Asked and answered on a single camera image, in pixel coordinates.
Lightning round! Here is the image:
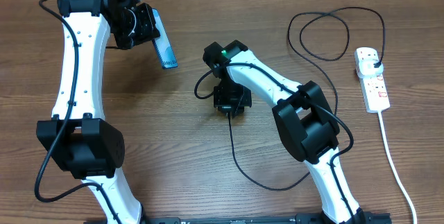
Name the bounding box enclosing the white power strip cord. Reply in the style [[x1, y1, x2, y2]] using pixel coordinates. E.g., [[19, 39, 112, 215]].
[[377, 110, 418, 224]]

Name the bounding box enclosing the black USB-C charging cable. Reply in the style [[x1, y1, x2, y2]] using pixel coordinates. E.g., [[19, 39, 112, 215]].
[[227, 6, 386, 192]]

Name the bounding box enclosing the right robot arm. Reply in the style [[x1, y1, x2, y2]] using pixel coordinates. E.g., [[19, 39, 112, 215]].
[[203, 40, 364, 223]]

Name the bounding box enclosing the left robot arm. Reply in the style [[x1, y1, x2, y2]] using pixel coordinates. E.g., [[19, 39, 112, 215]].
[[36, 0, 178, 223]]

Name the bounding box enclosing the white charger plug adapter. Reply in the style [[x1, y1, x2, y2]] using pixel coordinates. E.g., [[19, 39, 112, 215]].
[[357, 60, 384, 79]]

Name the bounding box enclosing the white power strip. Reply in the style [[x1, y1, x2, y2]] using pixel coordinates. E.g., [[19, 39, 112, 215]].
[[354, 47, 390, 113]]

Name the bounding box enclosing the blue Samsung Galaxy smartphone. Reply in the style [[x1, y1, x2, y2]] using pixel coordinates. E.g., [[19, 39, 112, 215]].
[[152, 8, 178, 69]]

